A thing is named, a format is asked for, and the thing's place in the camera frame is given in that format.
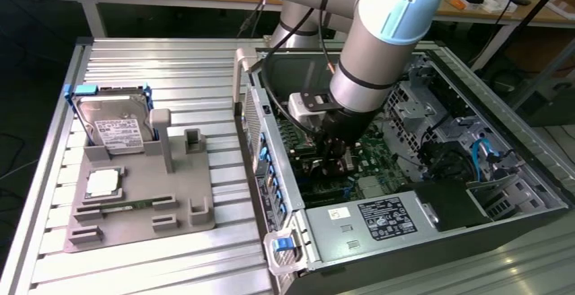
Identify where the silver chipset heatsink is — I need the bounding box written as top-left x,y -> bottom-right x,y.
359,176 -> 383,197

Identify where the metal disk bay cage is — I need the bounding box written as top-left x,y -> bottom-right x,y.
384,79 -> 449,148

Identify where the green motherboard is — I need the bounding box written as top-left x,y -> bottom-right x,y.
273,106 -> 425,208

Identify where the silver hard disk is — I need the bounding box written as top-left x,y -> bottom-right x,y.
73,93 -> 152,156

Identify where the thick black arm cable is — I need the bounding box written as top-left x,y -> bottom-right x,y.
257,5 -> 325,137

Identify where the grey power supply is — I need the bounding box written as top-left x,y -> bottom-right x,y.
304,190 -> 439,262

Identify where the white orange parts box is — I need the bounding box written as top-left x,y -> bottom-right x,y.
447,0 -> 513,13

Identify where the blue disk bracket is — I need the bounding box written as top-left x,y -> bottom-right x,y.
64,84 -> 156,141

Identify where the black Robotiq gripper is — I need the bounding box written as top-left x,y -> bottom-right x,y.
313,108 -> 376,177

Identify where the blue wire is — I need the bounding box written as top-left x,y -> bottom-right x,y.
471,138 -> 493,183

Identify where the open black PC case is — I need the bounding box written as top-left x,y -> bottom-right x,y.
232,47 -> 575,295

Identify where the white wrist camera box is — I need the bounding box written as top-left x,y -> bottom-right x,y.
287,91 -> 340,125

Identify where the black computer tower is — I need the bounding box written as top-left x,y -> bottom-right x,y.
516,78 -> 575,127

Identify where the silver CPU chip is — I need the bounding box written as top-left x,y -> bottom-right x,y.
84,170 -> 125,199

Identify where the grey case handle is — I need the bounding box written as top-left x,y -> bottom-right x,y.
263,229 -> 311,275
235,48 -> 267,73

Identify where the black fan shroud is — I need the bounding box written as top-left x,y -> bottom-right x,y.
415,178 -> 493,232

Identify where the grey parts rack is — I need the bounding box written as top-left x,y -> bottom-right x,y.
61,108 -> 217,254

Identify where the green RAM stick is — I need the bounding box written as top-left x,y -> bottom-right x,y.
99,199 -> 156,212

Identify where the thin hanging cable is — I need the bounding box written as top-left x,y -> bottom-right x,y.
237,0 -> 271,38

